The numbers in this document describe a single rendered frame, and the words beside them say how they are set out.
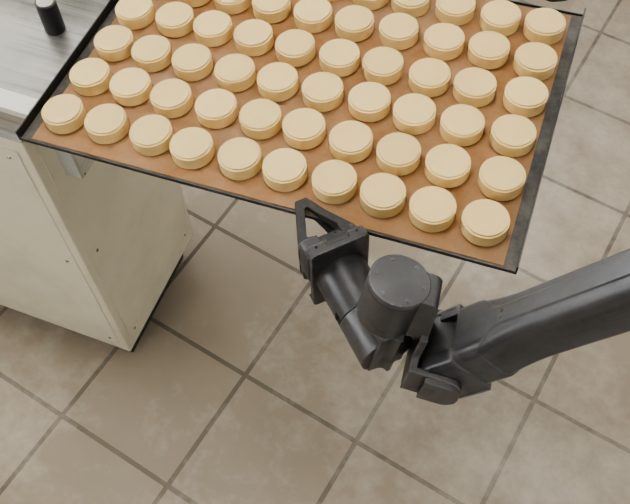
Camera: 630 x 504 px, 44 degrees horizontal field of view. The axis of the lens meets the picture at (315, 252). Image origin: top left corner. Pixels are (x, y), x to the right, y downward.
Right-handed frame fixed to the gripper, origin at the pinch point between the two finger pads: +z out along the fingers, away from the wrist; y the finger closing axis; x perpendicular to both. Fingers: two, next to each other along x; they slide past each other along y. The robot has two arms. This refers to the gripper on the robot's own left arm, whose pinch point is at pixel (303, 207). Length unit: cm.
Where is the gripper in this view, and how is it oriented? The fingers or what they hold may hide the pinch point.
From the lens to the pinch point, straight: 85.3
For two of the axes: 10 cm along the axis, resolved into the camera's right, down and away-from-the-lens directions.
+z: -4.3, -7.7, 4.8
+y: 0.3, 5.2, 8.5
